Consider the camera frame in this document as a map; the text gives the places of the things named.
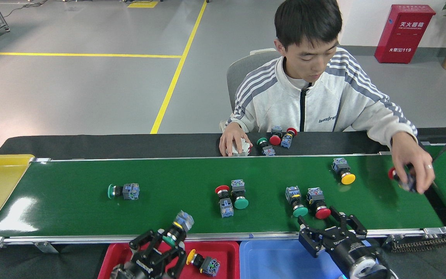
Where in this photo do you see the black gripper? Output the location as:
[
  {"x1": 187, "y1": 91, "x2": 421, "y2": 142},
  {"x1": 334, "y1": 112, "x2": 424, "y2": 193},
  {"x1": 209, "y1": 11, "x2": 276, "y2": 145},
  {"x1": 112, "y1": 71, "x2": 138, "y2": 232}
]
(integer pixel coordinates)
[
  {"x1": 111, "y1": 231, "x2": 187, "y2": 279},
  {"x1": 297, "y1": 206, "x2": 374, "y2": 274}
]

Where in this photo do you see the blue plastic tray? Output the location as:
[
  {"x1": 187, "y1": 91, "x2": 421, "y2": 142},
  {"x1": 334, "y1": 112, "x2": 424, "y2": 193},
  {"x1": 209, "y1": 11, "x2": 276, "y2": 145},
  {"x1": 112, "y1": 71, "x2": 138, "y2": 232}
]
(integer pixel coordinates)
[{"x1": 239, "y1": 239, "x2": 371, "y2": 279}]

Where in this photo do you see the white circuit breaker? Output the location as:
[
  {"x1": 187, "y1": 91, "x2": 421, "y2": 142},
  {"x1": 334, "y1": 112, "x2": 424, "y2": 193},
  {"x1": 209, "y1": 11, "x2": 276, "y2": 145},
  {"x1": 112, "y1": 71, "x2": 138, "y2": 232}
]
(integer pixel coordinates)
[{"x1": 226, "y1": 139, "x2": 251, "y2": 157}]

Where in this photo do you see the person's right hand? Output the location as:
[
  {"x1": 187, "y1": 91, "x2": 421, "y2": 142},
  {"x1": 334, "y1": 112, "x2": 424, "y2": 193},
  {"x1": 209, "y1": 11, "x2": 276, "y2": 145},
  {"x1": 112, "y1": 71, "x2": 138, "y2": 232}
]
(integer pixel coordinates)
[{"x1": 219, "y1": 123, "x2": 252, "y2": 157}]

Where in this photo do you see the yellow mushroom push button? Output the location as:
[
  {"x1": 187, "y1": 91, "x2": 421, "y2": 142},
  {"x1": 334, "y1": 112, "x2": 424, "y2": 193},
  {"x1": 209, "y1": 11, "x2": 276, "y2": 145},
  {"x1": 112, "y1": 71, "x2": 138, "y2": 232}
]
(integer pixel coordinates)
[
  {"x1": 332, "y1": 157, "x2": 356, "y2": 185},
  {"x1": 185, "y1": 249, "x2": 221, "y2": 277}
]

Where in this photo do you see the red plastic tray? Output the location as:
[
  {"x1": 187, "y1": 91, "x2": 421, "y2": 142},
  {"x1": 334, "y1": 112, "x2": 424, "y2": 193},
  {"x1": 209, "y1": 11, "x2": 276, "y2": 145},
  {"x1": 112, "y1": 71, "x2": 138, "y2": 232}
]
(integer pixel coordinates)
[{"x1": 97, "y1": 240, "x2": 240, "y2": 279}]

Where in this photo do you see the person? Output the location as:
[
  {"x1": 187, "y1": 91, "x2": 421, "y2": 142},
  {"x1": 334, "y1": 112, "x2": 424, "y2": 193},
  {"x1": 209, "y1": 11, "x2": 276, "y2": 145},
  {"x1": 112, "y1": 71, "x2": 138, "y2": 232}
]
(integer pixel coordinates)
[{"x1": 225, "y1": 0, "x2": 418, "y2": 150}]

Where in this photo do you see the grey office chair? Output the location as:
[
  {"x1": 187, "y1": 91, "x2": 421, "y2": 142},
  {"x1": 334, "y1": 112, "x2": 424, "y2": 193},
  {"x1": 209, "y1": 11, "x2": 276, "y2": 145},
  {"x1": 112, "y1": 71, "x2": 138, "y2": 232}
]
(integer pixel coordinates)
[{"x1": 219, "y1": 48, "x2": 281, "y2": 131}]

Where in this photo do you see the green push button yellow band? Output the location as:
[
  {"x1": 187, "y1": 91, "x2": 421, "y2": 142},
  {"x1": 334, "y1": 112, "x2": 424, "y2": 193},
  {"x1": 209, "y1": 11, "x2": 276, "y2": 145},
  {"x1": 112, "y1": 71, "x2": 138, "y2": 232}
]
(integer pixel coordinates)
[{"x1": 162, "y1": 210, "x2": 195, "y2": 246}]

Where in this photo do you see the red fire extinguisher box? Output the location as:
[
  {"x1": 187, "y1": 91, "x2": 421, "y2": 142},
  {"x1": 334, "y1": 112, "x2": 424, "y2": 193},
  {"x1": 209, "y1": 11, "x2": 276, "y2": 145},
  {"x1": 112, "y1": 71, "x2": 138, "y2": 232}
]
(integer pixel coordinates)
[{"x1": 374, "y1": 4, "x2": 436, "y2": 64}]

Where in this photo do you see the person's left hand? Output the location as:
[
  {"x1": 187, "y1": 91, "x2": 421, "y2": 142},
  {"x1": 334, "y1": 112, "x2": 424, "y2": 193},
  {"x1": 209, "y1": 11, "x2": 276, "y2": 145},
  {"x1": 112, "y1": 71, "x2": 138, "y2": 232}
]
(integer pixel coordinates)
[{"x1": 391, "y1": 132, "x2": 436, "y2": 194}]

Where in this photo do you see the red push button yellow band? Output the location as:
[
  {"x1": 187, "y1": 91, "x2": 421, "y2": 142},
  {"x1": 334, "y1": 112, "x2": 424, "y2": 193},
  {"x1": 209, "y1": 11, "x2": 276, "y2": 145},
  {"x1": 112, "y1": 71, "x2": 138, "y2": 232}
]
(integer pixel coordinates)
[{"x1": 280, "y1": 127, "x2": 298, "y2": 149}]

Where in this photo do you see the black conveyor drive chain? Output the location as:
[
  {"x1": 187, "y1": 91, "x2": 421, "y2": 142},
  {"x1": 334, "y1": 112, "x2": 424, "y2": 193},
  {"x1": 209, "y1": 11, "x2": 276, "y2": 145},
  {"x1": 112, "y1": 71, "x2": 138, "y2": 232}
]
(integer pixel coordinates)
[{"x1": 382, "y1": 234, "x2": 446, "y2": 253}]

